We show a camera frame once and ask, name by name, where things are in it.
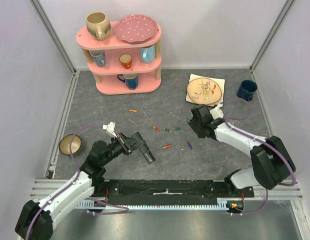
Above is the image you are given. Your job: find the beige ceramic mug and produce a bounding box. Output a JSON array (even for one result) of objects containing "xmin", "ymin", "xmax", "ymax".
[{"xmin": 86, "ymin": 12, "xmax": 111, "ymax": 41}]

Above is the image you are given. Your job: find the aluminium cable duct rail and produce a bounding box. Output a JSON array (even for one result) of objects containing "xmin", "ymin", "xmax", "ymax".
[{"xmin": 75, "ymin": 199, "xmax": 243, "ymax": 211}]

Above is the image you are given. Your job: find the navy blue cup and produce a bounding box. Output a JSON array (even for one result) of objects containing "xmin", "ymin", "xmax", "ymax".
[{"xmin": 236, "ymin": 79, "xmax": 257, "ymax": 102}]

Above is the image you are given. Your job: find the red yellow battery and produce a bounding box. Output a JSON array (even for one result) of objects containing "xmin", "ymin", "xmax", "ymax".
[{"xmin": 163, "ymin": 144, "xmax": 172, "ymax": 149}]

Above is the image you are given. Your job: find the pink polka dot plate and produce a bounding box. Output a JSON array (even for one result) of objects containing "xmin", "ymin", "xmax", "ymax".
[{"xmin": 114, "ymin": 14, "xmax": 158, "ymax": 45}]

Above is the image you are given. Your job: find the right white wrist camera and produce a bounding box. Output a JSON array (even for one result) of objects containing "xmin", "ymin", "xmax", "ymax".
[{"xmin": 210, "ymin": 103, "xmax": 224, "ymax": 120}]

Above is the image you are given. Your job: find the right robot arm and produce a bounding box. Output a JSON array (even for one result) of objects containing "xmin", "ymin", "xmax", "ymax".
[{"xmin": 188, "ymin": 105, "xmax": 296, "ymax": 197}]

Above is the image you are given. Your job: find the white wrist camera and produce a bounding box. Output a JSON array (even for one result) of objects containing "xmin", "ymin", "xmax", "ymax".
[
  {"xmin": 210, "ymin": 103, "xmax": 224, "ymax": 120},
  {"xmin": 102, "ymin": 121, "xmax": 117, "ymax": 138}
]

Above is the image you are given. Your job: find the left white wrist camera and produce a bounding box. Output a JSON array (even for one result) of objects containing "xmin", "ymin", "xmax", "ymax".
[{"xmin": 102, "ymin": 121, "xmax": 117, "ymax": 138}]

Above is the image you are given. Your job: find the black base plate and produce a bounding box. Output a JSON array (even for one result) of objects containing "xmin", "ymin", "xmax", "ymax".
[{"xmin": 92, "ymin": 179, "xmax": 254, "ymax": 206}]

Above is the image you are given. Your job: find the pink three-tier shelf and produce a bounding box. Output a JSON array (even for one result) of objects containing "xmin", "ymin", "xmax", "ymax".
[{"xmin": 76, "ymin": 21, "xmax": 162, "ymax": 95}]

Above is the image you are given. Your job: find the brown ceramic bowl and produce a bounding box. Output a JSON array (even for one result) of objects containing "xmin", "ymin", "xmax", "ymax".
[{"xmin": 59, "ymin": 134, "xmax": 82, "ymax": 156}]

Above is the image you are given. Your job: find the orange cup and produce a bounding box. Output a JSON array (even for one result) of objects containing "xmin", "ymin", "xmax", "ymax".
[{"xmin": 119, "ymin": 54, "xmax": 133, "ymax": 69}]

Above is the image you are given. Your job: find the white square plate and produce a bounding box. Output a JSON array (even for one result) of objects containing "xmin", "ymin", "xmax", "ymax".
[{"xmin": 185, "ymin": 73, "xmax": 225, "ymax": 107}]

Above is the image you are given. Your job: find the dark blue mug on shelf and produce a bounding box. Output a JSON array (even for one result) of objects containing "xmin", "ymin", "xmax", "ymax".
[{"xmin": 117, "ymin": 73, "xmax": 139, "ymax": 90}]

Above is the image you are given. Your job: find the light blue mug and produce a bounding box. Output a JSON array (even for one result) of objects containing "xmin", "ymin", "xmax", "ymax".
[{"xmin": 139, "ymin": 44, "xmax": 155, "ymax": 64}]

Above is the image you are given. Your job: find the grey-blue mug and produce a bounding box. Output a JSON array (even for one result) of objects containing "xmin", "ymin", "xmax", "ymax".
[{"xmin": 90, "ymin": 50, "xmax": 106, "ymax": 68}]

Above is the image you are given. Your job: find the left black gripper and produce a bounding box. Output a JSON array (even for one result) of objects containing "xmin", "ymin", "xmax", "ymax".
[{"xmin": 101, "ymin": 131, "xmax": 145, "ymax": 166}]

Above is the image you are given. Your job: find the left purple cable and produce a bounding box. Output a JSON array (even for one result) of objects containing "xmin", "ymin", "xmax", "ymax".
[{"xmin": 26, "ymin": 125, "xmax": 130, "ymax": 240}]

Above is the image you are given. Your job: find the round beige painted plate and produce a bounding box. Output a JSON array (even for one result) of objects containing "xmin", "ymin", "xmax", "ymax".
[{"xmin": 186, "ymin": 77, "xmax": 223, "ymax": 105}]

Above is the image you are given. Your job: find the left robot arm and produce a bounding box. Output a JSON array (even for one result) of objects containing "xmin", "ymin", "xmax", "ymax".
[{"xmin": 15, "ymin": 132, "xmax": 149, "ymax": 240}]

